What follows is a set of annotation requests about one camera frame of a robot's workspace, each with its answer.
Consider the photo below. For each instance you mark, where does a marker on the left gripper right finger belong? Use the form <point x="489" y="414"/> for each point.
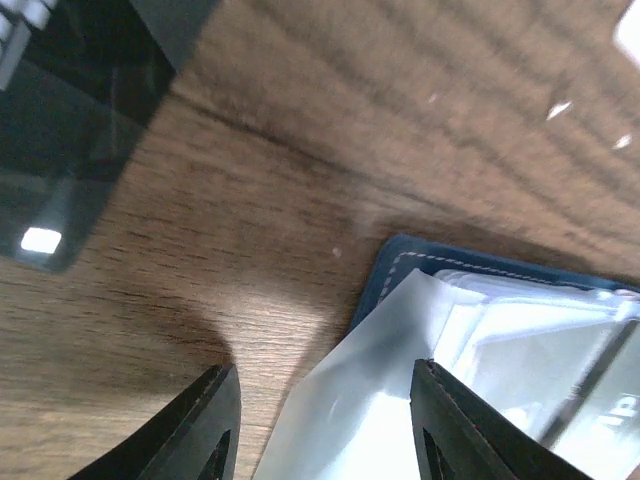
<point x="458" y="435"/>

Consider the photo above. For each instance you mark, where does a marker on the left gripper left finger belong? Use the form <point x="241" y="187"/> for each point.
<point x="195" y="436"/>

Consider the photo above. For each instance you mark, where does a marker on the blue leather card holder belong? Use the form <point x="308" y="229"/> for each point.
<point x="520" y="335"/>

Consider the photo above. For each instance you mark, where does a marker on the black VIP card left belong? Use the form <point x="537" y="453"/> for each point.
<point x="80" y="83"/>

